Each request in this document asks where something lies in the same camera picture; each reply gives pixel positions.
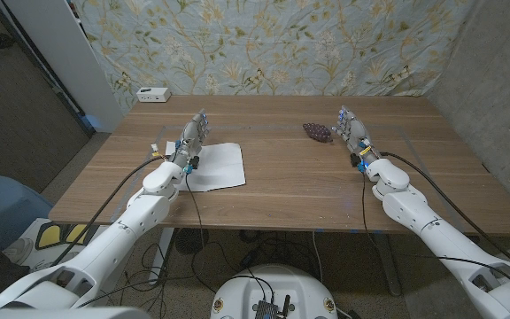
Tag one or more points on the printed floor mat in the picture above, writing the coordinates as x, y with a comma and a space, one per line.
51, 235

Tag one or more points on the white table leg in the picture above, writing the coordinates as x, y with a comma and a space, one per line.
163, 252

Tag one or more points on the floral printed backdrop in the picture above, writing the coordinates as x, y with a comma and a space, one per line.
281, 44

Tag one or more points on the white paper sheet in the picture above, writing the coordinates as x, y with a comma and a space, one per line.
224, 168

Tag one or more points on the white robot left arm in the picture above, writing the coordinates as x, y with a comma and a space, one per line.
118, 239

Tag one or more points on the black round fan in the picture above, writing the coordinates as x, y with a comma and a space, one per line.
191, 240

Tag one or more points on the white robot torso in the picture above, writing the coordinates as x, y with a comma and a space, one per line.
272, 288

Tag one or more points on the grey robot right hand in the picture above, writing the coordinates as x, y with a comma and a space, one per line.
356, 133

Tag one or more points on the blue-grey chair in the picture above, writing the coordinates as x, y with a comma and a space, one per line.
2, 204

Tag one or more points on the purple toy grapes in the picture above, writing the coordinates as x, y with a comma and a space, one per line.
318, 132

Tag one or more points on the white cabinet panel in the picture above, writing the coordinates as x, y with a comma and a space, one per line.
69, 57

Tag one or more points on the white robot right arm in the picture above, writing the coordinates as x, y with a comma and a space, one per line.
441, 239

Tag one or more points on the grey table leg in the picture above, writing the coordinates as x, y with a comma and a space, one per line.
388, 266

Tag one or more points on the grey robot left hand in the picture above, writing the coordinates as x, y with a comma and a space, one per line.
190, 142

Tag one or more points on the white power strip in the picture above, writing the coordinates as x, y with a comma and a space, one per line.
153, 94

